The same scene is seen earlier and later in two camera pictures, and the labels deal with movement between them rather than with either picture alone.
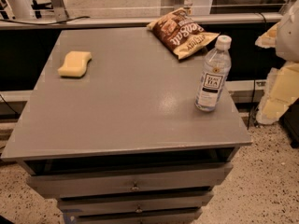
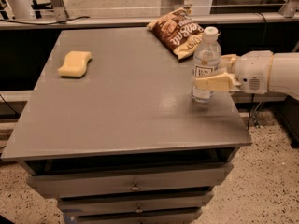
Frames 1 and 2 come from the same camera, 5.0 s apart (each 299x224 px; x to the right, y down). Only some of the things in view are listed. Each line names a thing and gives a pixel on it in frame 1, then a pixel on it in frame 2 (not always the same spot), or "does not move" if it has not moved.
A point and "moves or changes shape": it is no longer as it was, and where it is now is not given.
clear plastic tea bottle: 215,75 moves or changes shape
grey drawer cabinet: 111,130 does not move
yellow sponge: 75,63 does not move
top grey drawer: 132,181 does not move
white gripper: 288,39 to 252,70
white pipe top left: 19,6 does not move
